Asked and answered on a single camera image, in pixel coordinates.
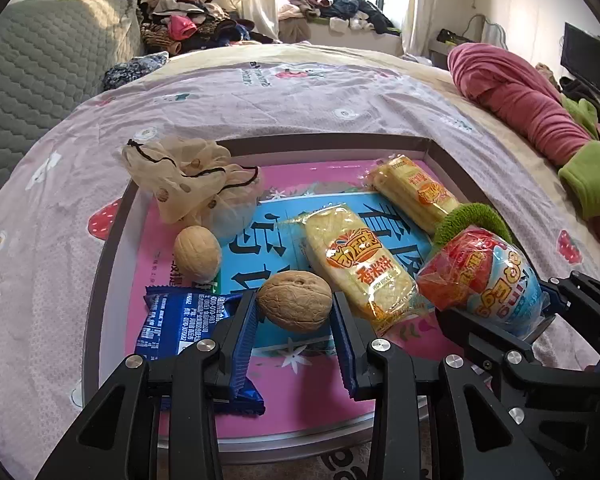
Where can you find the beige dotted scrunchie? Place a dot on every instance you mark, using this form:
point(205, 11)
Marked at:
point(180, 180)

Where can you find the pink quilt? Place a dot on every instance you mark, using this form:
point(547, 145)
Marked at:
point(510, 95)

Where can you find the toy egg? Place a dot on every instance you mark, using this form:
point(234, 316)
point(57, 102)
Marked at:
point(480, 280)

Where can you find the pile of mixed clothes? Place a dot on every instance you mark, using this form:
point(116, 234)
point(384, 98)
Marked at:
point(190, 22)

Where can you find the black bag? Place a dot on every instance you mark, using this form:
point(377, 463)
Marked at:
point(450, 37)

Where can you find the dark blue patterned cloth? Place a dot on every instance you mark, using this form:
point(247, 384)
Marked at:
point(135, 70)

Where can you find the dark clothes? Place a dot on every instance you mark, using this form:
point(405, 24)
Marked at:
point(575, 87)

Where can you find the dark shallow cardboard box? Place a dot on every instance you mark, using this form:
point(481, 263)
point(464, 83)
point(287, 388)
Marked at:
point(110, 270)

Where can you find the yellow cracker packet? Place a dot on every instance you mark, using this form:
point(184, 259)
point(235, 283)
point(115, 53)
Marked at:
point(410, 185)
point(355, 260)

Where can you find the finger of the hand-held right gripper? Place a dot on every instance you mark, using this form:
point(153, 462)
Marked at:
point(580, 292)
point(485, 342)

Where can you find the pink and blue book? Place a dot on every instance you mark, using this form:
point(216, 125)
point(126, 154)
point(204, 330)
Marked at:
point(305, 400)

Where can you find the blue snack packet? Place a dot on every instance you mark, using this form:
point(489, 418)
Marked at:
point(180, 320)

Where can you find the clothes heap at window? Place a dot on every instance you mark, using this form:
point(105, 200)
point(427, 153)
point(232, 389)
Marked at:
point(340, 7)

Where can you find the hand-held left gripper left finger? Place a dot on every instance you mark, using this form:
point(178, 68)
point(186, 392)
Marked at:
point(245, 345)

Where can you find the grey quilted headboard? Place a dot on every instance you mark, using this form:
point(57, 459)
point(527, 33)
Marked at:
point(40, 60)

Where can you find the walnut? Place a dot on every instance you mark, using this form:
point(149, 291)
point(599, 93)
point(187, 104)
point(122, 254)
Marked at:
point(295, 302)
point(197, 255)

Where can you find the green fleece blanket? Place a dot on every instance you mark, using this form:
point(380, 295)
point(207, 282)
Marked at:
point(595, 180)

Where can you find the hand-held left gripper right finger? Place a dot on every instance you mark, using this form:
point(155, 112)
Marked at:
point(345, 345)

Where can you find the black television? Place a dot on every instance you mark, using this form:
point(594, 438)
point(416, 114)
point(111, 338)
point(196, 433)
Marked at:
point(587, 62)

